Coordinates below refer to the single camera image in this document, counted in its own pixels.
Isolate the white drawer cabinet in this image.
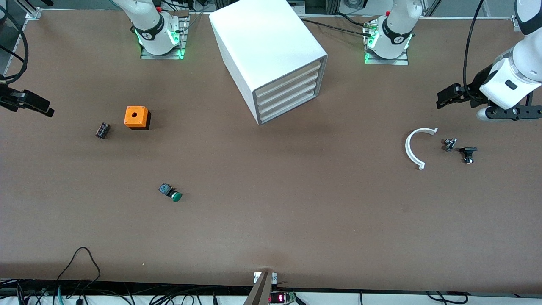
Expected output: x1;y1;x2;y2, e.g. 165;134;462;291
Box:
209;0;329;126

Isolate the orange box with hole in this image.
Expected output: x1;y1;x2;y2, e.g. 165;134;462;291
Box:
124;106;152;131

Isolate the green mushroom push button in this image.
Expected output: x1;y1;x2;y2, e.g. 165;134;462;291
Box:
159;183;183;203

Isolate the circuit board with red display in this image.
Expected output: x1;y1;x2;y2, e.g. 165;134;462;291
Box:
268;291;298;305

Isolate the white drawer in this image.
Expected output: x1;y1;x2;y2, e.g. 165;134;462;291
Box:
256;61;322;98
257;71;319;107
259;89;316;122
258;80;318;114

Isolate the metal camera mount bar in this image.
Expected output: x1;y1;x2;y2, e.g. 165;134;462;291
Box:
243;271;278;305

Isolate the black flat-head switch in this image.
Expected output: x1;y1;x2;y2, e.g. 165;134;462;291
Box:
459;146;479;164

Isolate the white semicircular bracket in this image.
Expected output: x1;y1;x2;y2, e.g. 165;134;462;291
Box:
405;127;439;171

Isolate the black cable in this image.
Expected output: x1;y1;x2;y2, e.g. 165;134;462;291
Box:
462;0;488;103
334;12;378;28
298;18;369;34
425;291;470;304
0;6;29;84
56;247;102;298

